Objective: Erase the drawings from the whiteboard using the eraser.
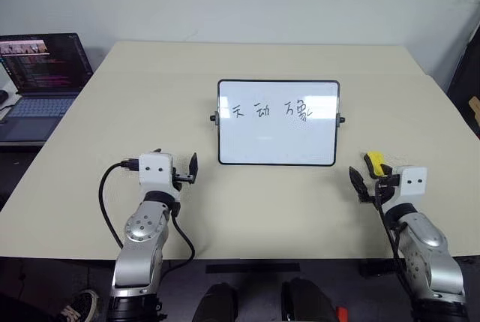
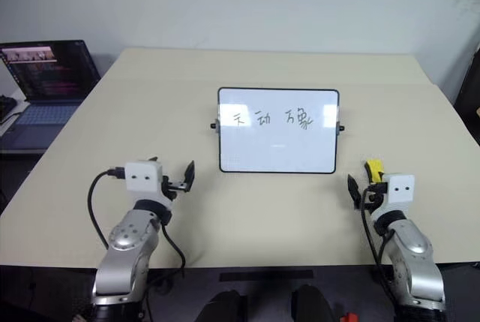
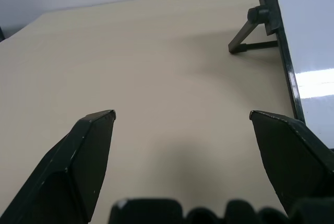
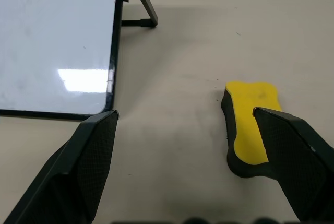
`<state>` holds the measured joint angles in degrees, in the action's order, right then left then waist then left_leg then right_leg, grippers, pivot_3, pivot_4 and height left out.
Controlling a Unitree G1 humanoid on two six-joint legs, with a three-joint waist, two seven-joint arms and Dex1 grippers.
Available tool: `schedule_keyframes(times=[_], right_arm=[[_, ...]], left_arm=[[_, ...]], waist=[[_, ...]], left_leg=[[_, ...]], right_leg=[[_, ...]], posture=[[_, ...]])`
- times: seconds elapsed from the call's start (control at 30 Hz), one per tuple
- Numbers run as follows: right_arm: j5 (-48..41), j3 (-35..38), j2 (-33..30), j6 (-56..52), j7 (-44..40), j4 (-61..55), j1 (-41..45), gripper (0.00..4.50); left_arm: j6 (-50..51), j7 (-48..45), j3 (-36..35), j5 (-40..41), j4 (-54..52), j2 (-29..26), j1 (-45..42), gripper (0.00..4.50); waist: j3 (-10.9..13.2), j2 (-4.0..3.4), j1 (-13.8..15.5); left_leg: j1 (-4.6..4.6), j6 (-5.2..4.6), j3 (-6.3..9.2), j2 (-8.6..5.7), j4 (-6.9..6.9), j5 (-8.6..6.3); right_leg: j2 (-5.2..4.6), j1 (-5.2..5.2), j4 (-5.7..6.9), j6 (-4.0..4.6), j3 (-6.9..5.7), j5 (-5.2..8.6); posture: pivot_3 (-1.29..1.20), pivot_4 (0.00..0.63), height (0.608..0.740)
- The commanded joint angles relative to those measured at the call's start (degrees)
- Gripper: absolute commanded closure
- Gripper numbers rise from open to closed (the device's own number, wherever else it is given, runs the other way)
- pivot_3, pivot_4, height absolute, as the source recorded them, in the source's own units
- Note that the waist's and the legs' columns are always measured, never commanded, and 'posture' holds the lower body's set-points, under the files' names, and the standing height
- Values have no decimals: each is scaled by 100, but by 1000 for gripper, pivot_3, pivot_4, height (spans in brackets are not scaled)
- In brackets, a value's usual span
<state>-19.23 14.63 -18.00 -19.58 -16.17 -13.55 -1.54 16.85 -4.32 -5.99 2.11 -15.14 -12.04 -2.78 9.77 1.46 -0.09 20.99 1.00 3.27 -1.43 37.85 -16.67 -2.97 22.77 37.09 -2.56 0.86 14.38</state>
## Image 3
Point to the black whiteboard stand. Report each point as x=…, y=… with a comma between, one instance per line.
x=254, y=23

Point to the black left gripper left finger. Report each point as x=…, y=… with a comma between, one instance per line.
x=65, y=169

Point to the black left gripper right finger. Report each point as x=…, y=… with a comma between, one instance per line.
x=289, y=156

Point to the black-framed whiteboard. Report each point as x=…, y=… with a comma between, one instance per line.
x=306, y=51

